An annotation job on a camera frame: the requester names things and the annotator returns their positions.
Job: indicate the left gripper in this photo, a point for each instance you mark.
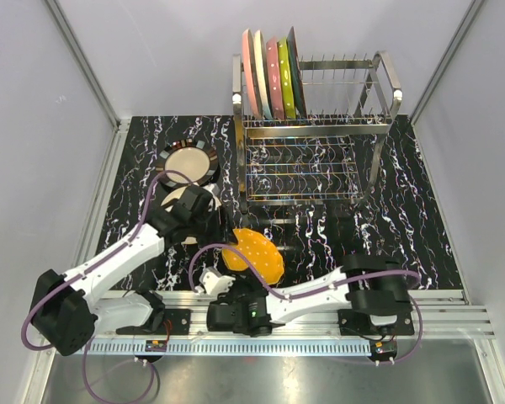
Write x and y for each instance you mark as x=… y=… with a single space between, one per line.
x=219 y=235

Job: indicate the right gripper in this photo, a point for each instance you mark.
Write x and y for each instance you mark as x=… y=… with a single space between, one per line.
x=242 y=279

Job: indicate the white bear print plate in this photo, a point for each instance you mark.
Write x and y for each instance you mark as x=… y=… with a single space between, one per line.
x=177 y=193

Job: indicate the orange dotted scalloped plate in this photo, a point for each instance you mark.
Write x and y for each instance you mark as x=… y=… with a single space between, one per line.
x=261 y=253

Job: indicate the black striped bottom plate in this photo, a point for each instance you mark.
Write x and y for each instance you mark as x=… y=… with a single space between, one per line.
x=185 y=159

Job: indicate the cream and pink plate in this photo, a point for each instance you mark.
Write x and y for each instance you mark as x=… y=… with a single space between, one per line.
x=250 y=75

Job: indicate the green dotted scalloped plate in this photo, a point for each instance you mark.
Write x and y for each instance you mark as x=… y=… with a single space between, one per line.
x=286 y=79

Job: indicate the teal plate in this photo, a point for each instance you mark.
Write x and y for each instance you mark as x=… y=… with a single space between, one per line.
x=297 y=83

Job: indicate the cream and blue plate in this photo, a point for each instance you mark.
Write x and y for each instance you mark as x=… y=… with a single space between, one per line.
x=262 y=75

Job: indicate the pink dotted scalloped plate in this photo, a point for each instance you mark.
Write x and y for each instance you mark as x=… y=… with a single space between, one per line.
x=275 y=92

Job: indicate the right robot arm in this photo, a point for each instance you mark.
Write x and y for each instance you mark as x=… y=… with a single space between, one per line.
x=372 y=286

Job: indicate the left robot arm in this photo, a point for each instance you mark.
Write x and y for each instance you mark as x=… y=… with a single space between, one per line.
x=69 y=309

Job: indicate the steel dish rack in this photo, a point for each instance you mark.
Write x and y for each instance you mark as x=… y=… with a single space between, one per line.
x=329 y=156

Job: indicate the black marble mat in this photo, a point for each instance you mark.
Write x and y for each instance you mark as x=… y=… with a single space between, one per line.
x=400 y=219

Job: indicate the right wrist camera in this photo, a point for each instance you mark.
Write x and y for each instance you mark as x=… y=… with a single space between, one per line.
x=213 y=283

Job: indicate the slotted cable duct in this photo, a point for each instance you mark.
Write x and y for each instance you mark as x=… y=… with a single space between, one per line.
x=231 y=347

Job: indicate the left aluminium frame post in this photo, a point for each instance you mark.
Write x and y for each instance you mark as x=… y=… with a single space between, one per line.
x=73 y=44

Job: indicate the aluminium frame post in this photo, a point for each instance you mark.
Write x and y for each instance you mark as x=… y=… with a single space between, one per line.
x=456 y=41
x=73 y=44

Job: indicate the aluminium mounting rail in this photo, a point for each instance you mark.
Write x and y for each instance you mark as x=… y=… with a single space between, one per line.
x=440 y=314

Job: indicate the right aluminium frame post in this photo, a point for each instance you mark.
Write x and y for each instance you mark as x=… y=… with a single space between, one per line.
x=456 y=41

